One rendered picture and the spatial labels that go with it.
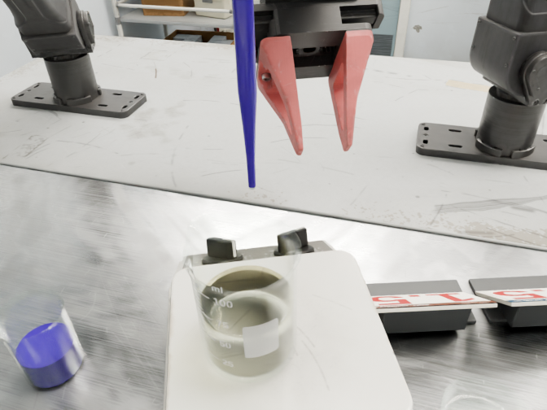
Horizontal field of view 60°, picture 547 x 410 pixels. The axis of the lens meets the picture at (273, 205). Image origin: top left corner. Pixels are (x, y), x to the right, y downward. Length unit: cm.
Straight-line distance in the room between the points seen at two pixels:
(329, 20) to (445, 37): 291
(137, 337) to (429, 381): 22
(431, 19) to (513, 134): 265
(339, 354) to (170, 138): 44
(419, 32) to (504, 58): 270
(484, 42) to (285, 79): 29
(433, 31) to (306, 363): 305
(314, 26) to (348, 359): 22
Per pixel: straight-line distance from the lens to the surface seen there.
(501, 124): 60
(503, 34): 55
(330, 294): 29
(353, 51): 35
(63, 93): 76
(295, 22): 35
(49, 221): 54
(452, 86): 81
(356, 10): 37
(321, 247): 38
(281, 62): 33
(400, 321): 37
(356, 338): 27
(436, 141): 62
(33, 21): 67
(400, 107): 72
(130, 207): 53
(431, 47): 327
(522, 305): 38
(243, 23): 17
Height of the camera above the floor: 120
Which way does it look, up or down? 37 degrees down
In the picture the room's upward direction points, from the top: 2 degrees counter-clockwise
